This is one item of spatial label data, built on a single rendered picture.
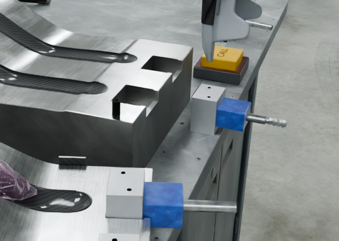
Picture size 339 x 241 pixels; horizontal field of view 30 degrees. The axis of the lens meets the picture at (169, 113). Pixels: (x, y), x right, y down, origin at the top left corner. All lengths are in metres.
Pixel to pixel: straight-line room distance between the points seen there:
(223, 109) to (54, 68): 0.24
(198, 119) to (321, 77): 2.33
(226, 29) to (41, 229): 0.35
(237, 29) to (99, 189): 0.27
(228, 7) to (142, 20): 0.55
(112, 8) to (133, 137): 0.69
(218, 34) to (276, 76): 2.33
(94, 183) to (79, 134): 0.10
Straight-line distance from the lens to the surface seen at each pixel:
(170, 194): 0.64
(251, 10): 0.88
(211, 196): 1.30
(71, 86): 0.83
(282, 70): 3.21
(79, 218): 0.63
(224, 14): 0.80
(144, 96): 0.82
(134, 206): 0.62
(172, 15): 1.37
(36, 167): 0.70
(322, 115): 2.81
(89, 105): 0.77
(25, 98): 0.80
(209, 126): 0.89
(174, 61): 0.91
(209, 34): 0.80
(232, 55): 1.07
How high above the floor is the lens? 1.23
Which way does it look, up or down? 27 degrees down
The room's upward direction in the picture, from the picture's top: 3 degrees clockwise
